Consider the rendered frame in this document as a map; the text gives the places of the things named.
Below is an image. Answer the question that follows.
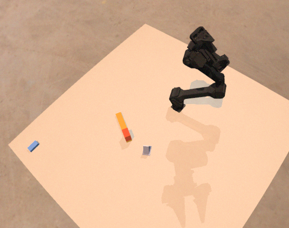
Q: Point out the blue rectangular block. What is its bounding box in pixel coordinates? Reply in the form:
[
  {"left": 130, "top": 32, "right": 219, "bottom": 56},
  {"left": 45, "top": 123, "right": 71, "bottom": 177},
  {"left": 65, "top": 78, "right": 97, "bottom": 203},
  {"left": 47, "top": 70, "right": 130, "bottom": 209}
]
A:
[{"left": 28, "top": 141, "right": 39, "bottom": 152}]

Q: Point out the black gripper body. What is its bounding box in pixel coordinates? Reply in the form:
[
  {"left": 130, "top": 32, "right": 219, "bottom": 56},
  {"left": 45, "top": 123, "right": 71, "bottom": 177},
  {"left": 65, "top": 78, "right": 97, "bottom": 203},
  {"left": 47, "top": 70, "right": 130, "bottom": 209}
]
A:
[{"left": 189, "top": 26, "right": 230, "bottom": 72}]

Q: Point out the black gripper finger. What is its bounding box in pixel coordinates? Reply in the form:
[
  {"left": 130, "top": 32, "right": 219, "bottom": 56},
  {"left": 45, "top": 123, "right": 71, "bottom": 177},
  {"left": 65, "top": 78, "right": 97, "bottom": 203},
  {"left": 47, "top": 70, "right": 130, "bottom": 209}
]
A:
[
  {"left": 195, "top": 30, "right": 215, "bottom": 45},
  {"left": 214, "top": 54, "right": 229, "bottom": 69}
]

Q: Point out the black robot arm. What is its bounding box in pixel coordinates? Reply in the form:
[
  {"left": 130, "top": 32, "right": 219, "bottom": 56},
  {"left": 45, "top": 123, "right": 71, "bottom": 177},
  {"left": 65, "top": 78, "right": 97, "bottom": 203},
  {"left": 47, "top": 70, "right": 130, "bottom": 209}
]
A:
[{"left": 169, "top": 41, "right": 226, "bottom": 112}]

